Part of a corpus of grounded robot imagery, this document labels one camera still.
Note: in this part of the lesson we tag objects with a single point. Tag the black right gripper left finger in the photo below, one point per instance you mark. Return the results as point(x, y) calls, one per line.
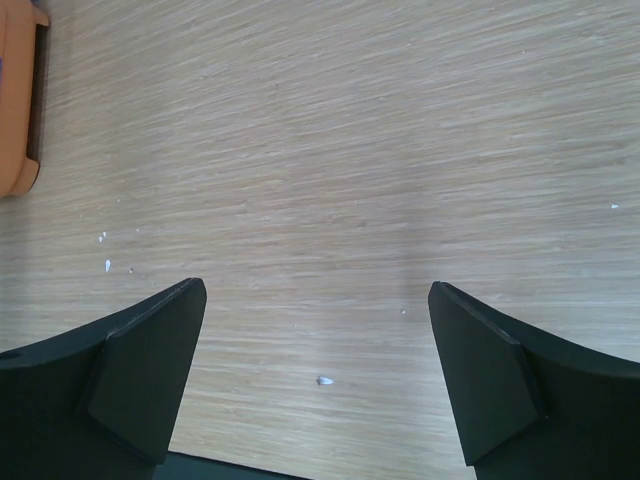
point(101, 401)

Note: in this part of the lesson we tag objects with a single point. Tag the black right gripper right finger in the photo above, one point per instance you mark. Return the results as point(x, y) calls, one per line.
point(528, 404)

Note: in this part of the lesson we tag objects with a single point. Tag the orange plastic laundry basket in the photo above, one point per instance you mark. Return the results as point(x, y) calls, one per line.
point(24, 40)

